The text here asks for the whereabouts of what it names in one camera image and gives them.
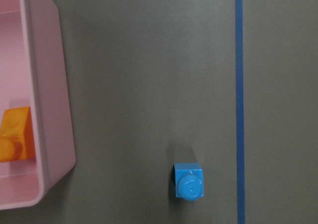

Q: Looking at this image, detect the light blue toy block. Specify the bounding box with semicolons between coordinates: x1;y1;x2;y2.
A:
173;162;204;201

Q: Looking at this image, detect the pink plastic box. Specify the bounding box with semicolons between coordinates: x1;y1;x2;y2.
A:
0;0;76;210

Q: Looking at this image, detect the orange toy block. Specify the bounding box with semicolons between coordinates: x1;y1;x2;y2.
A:
0;106;35;162

